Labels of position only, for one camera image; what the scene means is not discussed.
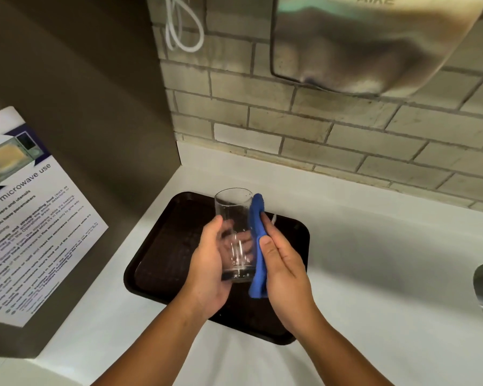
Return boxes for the person's right hand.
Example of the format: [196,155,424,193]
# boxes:
[258,210,319,336]

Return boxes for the person's left hand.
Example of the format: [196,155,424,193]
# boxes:
[181,215,255,317]

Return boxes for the blue cleaning cloth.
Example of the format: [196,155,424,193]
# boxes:
[247,193,273,298]

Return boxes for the clear drinking glass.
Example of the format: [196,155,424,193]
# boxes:
[214,188,257,283]

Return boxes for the person's right forearm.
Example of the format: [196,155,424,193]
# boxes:
[280,313,395,386]

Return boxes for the person's left forearm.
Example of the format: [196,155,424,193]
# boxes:
[79,293,208,386]

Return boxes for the dark brown plastic tray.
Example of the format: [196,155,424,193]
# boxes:
[123,191,310,345]

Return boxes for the microwave instruction poster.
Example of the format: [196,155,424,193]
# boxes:
[0,106,109,328]

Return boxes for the stainless steel hand dryer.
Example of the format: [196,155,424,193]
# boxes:
[269,0,483,98]

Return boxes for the white power cable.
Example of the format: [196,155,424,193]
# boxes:
[164,0,205,53]

